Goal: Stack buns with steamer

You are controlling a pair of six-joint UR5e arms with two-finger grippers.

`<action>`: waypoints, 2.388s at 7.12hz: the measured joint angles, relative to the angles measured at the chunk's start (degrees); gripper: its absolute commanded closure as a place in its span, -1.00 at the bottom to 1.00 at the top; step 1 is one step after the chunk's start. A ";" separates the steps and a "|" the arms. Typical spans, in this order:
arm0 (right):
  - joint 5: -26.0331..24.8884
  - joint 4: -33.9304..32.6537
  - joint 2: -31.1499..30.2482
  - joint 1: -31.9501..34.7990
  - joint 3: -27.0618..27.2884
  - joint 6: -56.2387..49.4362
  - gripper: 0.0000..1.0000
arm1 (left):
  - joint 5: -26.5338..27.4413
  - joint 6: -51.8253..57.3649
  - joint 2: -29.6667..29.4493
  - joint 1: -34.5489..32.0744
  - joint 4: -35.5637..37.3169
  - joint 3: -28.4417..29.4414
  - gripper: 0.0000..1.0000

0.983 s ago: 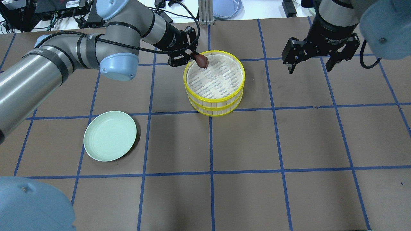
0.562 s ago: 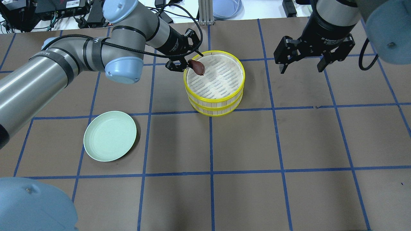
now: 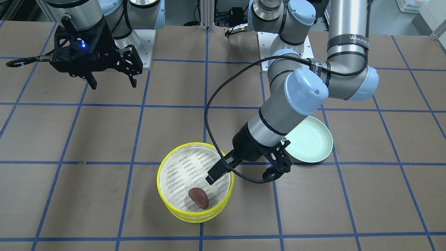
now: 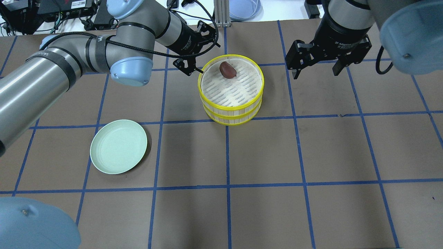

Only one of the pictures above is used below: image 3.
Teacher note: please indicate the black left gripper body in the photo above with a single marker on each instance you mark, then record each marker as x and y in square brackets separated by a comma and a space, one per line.
[248, 145]

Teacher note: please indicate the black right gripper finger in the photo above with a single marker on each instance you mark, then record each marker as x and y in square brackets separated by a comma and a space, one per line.
[133, 79]
[91, 80]

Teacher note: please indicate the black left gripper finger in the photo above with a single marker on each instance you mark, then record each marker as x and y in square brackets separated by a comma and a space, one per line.
[220, 168]

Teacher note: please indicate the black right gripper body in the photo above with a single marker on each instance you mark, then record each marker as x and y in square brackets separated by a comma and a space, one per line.
[112, 50]

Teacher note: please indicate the brown steamed bun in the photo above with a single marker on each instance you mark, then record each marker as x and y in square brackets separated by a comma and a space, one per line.
[199, 196]

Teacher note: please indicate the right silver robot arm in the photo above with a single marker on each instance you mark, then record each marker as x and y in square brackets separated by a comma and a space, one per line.
[122, 16]

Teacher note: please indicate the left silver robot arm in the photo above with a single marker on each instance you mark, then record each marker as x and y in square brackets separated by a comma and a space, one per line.
[299, 85]

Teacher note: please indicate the yellow rimmed bamboo steamer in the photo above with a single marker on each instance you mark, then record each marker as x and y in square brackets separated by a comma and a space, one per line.
[185, 168]

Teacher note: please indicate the pale green round plate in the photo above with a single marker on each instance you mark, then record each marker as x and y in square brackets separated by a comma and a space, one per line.
[310, 141]

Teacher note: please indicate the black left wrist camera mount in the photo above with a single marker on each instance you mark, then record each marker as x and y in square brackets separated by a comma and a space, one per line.
[279, 160]

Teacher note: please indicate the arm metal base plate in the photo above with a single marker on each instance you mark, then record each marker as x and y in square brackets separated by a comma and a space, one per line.
[144, 41]
[270, 43]

